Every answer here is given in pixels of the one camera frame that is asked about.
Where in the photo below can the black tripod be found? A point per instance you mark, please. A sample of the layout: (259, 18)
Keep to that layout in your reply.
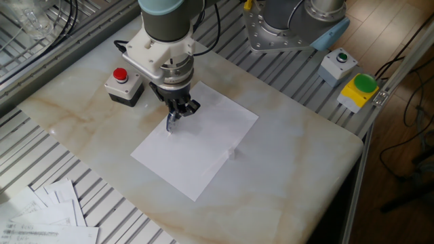
(407, 200)

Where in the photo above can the marble pattern board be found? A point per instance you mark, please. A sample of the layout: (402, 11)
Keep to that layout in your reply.
(288, 176)

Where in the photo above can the clear adhesive tape piece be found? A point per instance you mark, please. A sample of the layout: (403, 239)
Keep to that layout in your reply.
(232, 154)

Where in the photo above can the red emergency stop button box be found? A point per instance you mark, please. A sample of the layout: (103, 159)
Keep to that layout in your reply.
(123, 89)

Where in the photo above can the aluminium frame post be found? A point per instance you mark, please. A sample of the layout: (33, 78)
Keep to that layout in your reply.
(407, 64)

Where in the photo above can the printed white paper sheet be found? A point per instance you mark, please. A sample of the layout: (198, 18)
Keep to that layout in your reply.
(51, 235)
(20, 206)
(66, 200)

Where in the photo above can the grey box green button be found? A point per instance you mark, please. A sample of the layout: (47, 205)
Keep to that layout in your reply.
(334, 69)

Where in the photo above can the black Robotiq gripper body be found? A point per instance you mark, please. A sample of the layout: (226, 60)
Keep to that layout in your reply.
(173, 93)

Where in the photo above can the silver robot mounting plate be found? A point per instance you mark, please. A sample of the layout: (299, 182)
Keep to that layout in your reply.
(271, 42)

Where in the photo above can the yellow plastic clip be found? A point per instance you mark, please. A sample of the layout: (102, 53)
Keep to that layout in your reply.
(248, 4)

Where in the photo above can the yellow box green mushroom button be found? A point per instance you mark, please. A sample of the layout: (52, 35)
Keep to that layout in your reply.
(356, 95)

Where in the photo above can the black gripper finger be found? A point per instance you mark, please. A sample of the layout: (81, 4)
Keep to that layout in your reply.
(173, 107)
(190, 108)

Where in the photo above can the small blue white pen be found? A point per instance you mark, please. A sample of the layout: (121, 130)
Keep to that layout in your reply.
(171, 122)

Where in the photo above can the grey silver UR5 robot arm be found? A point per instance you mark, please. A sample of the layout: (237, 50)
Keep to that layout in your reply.
(162, 27)

